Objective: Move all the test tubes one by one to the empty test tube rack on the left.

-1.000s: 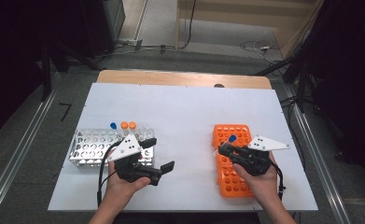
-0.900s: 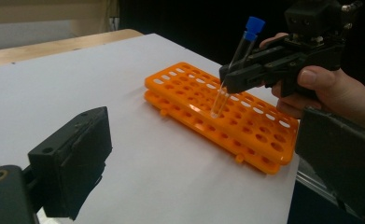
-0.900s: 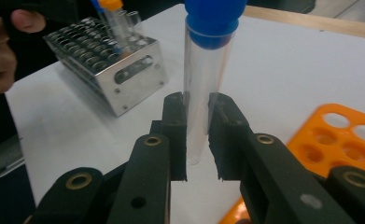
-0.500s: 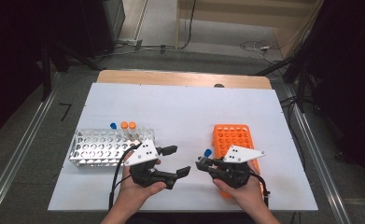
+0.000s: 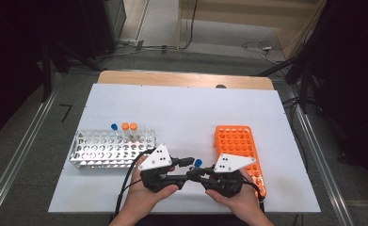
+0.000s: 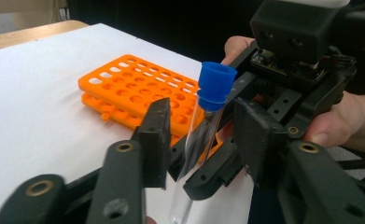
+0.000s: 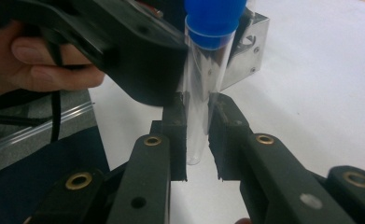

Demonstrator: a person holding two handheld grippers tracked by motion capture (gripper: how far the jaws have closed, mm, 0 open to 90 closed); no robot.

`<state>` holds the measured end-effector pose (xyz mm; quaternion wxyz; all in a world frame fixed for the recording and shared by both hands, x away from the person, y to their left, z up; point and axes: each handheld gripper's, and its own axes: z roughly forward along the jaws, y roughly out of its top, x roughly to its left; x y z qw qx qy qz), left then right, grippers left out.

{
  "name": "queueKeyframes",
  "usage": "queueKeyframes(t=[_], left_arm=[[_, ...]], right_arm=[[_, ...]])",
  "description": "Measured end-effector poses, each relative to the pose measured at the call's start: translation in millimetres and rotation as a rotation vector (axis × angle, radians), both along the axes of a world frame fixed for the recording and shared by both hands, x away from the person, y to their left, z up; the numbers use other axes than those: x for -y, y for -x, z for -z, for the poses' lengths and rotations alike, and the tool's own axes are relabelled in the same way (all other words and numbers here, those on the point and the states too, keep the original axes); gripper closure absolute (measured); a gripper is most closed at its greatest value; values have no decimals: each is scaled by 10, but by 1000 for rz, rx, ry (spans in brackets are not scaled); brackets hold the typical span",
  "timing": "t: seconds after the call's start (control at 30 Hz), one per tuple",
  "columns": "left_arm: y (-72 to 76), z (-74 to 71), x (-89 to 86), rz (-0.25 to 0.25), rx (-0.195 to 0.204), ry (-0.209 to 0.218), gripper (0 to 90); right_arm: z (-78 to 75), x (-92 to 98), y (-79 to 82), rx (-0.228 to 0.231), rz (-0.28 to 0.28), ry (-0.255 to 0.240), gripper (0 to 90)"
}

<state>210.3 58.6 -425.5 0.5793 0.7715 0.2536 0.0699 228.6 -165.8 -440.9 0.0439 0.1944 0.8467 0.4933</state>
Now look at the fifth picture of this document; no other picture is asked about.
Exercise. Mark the black curtain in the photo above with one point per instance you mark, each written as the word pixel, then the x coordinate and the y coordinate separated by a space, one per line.
pixel 12 62
pixel 354 78

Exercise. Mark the person's right hand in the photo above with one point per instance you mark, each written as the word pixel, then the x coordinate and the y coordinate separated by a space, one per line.
pixel 241 202

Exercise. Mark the orange test tube rack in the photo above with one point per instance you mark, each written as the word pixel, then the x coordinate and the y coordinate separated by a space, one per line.
pixel 235 141

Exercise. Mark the wooden table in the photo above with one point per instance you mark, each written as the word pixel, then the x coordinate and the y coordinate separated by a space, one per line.
pixel 172 78

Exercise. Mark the metal test tube rack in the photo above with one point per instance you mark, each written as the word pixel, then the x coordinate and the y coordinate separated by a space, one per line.
pixel 109 150

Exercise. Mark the person's left hand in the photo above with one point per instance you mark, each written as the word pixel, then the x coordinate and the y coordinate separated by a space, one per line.
pixel 144 199

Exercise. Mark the orange-capped test tube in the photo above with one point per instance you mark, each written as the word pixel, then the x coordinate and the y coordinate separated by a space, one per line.
pixel 125 126
pixel 133 126

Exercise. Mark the wooden shelf unit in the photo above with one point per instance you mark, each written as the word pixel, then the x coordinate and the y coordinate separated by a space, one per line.
pixel 244 19

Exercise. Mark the white table board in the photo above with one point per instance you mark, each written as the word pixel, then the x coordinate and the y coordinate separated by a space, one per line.
pixel 178 109

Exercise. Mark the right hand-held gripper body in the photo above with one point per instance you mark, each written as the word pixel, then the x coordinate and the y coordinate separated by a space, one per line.
pixel 232 163

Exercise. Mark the black cabinet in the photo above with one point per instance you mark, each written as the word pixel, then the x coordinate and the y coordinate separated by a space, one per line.
pixel 106 25

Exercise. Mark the blue-capped test tube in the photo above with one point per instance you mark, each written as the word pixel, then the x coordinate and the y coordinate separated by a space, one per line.
pixel 114 127
pixel 198 163

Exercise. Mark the black metal stand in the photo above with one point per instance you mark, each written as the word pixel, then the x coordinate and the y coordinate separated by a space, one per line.
pixel 48 69
pixel 302 81

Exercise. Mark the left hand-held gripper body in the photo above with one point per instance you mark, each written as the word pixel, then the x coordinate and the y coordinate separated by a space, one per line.
pixel 156 158

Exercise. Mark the metal floor rail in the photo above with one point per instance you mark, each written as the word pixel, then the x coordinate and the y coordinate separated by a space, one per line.
pixel 21 147
pixel 323 163

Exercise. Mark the person's dark clothing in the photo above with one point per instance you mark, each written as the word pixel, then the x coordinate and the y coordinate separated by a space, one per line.
pixel 188 221

